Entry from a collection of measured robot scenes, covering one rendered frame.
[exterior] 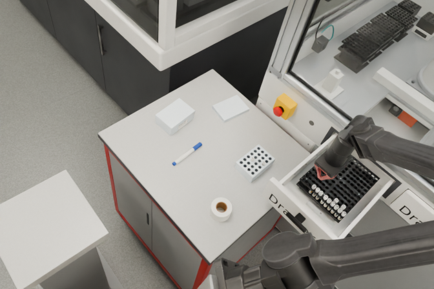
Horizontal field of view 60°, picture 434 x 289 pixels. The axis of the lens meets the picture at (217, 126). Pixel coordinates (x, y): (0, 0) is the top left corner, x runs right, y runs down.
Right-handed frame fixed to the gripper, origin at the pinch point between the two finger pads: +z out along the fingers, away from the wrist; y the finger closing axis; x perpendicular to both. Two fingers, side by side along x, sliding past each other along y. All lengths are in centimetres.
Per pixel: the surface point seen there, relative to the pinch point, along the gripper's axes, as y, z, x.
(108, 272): -58, 94, 46
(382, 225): 21.5, 29.6, -24.2
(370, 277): 21, 63, -37
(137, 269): -47, 96, 39
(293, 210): -11.7, 8.5, -0.7
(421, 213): 20.3, 9.1, -28.4
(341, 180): 9.0, 8.2, -4.4
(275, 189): -11.7, 6.6, 7.5
